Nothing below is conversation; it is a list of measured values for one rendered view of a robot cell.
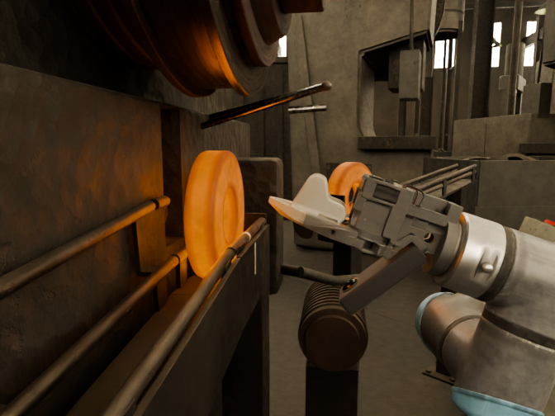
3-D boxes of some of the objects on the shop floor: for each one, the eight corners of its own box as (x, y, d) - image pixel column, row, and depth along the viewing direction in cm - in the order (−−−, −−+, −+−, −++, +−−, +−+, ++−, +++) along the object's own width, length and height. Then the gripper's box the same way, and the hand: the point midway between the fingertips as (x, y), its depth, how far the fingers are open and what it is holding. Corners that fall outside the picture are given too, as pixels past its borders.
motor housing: (295, 564, 83) (296, 306, 76) (303, 478, 105) (305, 271, 97) (361, 574, 82) (370, 310, 74) (356, 484, 103) (362, 273, 95)
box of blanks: (469, 292, 238) (478, 154, 227) (406, 254, 320) (411, 152, 308) (631, 285, 251) (647, 153, 239) (531, 250, 332) (540, 152, 321)
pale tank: (412, 186, 857) (424, -53, 791) (405, 182, 947) (415, -32, 881) (459, 186, 845) (475, -56, 779) (448, 182, 934) (461, -35, 868)
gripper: (451, 200, 52) (290, 148, 54) (474, 212, 44) (281, 148, 45) (425, 263, 54) (269, 210, 56) (443, 287, 45) (257, 222, 47)
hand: (277, 208), depth 51 cm, fingers closed
